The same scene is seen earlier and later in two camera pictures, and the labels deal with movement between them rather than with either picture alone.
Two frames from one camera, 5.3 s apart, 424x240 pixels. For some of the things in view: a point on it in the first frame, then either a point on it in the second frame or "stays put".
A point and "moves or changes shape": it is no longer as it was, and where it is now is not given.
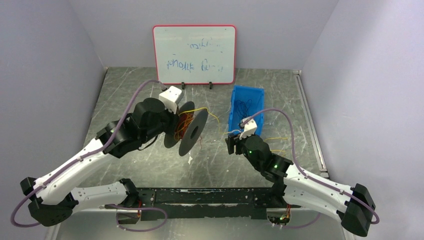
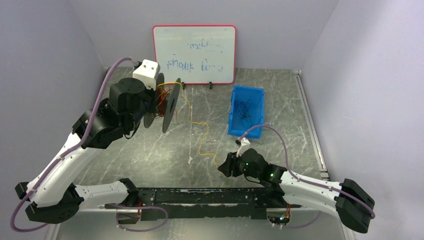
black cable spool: [190, 124] moves or changes shape
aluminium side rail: [311, 124] stays put
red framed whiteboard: [195, 54] stays put
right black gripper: [231, 144] → [234, 166]
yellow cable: [226, 133] → [192, 122]
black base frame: [199, 203] stays put
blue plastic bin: [246, 102] stays put
